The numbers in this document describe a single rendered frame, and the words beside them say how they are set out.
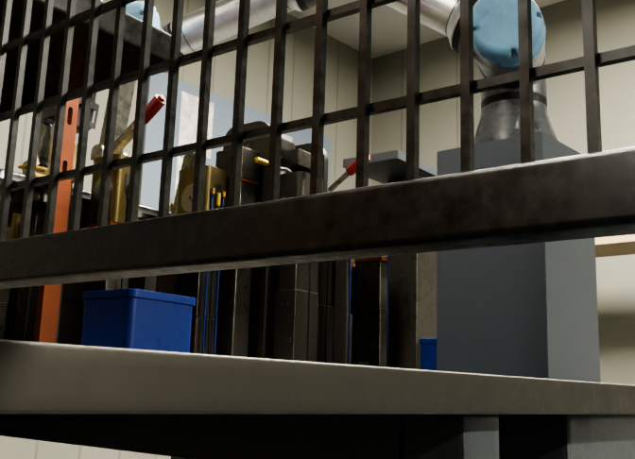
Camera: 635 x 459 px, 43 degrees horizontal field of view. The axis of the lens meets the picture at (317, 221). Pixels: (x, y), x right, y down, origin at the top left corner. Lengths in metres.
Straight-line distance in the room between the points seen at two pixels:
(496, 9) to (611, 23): 3.29
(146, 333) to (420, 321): 0.87
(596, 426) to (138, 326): 0.71
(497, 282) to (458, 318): 0.09
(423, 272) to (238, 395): 1.23
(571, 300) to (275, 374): 0.85
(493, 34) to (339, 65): 3.81
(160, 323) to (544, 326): 0.60
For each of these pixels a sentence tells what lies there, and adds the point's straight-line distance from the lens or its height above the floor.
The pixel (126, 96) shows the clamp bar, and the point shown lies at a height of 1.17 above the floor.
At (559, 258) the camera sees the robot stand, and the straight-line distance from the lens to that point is 1.36.
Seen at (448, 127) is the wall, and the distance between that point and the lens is 4.91.
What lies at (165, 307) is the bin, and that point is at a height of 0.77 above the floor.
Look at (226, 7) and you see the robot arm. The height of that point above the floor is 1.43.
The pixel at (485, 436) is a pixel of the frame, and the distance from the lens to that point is 0.93.
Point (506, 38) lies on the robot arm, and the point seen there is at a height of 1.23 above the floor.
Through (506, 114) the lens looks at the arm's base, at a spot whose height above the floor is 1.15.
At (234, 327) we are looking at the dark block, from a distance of 1.46.
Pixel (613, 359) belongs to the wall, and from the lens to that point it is 4.24.
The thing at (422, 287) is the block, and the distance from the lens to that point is 1.76.
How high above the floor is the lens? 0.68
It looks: 12 degrees up
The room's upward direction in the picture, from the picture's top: 2 degrees clockwise
